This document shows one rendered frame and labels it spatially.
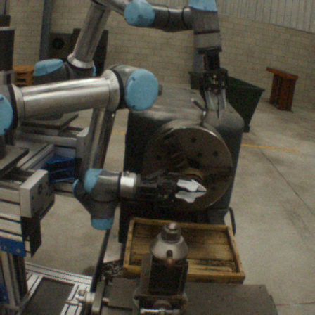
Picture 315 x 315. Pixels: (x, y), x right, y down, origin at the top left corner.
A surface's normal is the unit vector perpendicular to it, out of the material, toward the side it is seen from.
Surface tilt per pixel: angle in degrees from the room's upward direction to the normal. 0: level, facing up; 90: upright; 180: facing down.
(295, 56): 90
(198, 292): 0
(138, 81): 89
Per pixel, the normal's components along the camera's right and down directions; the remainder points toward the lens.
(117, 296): 0.11, -0.93
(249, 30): 0.03, 0.35
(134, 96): 0.66, 0.31
